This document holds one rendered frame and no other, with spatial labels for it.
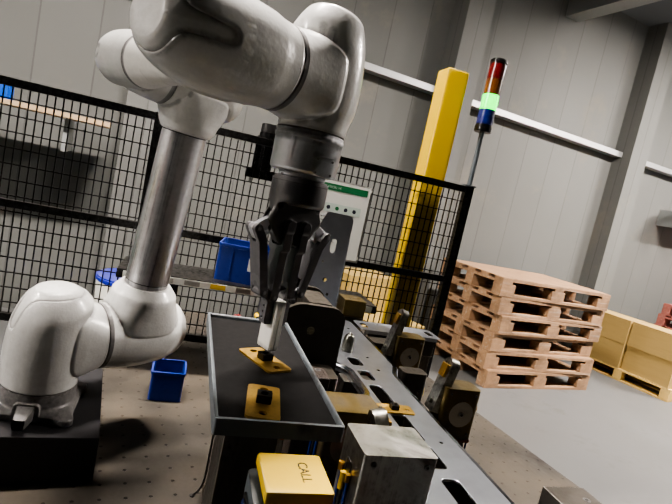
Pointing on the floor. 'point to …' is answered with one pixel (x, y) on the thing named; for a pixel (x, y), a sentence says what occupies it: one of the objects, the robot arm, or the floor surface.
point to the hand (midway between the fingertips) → (271, 323)
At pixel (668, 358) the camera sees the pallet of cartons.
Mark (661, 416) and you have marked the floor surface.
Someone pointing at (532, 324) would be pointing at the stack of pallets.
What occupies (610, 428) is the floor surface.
